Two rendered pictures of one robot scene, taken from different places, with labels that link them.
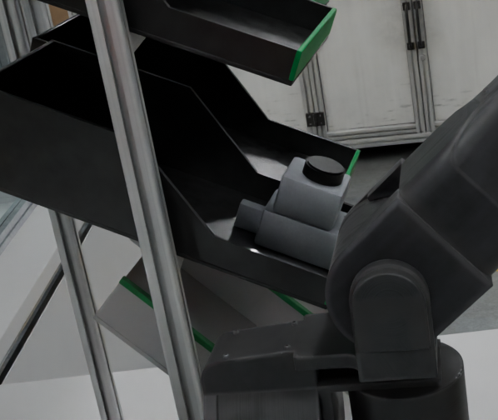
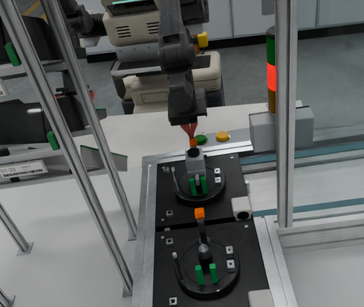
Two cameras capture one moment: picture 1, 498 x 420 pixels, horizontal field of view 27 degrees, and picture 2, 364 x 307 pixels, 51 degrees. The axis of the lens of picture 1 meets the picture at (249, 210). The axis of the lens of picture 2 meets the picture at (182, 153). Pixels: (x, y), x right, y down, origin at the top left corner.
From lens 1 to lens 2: 97 cm
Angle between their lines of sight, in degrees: 79
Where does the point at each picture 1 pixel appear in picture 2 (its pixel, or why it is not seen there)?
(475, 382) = (16, 196)
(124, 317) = (85, 158)
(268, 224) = not seen: hidden behind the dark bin
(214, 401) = (186, 91)
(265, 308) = (55, 160)
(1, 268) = not seen: outside the picture
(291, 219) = not seen: hidden behind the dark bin
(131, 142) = (84, 89)
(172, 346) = (106, 146)
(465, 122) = (175, 17)
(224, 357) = (182, 82)
